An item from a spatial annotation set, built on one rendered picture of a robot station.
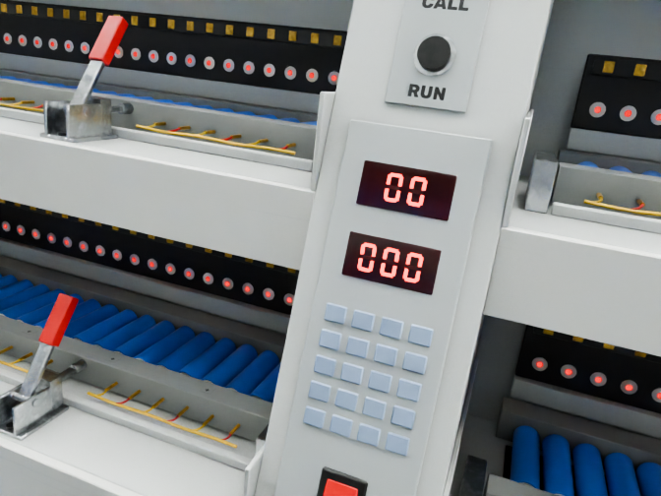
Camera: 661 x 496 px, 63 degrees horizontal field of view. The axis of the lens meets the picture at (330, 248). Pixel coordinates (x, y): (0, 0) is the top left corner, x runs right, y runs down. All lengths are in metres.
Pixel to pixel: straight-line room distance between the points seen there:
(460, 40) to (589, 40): 0.23
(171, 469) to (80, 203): 0.18
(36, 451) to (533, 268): 0.32
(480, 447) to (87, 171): 0.33
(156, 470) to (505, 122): 0.29
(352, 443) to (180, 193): 0.17
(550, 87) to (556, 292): 0.25
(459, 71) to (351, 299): 0.12
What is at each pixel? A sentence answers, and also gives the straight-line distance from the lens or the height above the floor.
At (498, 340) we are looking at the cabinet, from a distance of 0.47.
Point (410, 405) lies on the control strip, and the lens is 0.27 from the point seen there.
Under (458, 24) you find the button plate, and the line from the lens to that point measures 0.29.
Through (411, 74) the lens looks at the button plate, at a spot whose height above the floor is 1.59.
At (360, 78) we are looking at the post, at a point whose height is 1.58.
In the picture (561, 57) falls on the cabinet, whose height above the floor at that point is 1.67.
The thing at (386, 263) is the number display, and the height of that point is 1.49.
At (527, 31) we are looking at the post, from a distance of 0.28.
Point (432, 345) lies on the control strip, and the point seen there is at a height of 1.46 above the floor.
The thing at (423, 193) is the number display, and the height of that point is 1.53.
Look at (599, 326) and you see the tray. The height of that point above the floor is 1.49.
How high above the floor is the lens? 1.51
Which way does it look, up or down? 3 degrees down
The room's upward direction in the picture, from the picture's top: 12 degrees clockwise
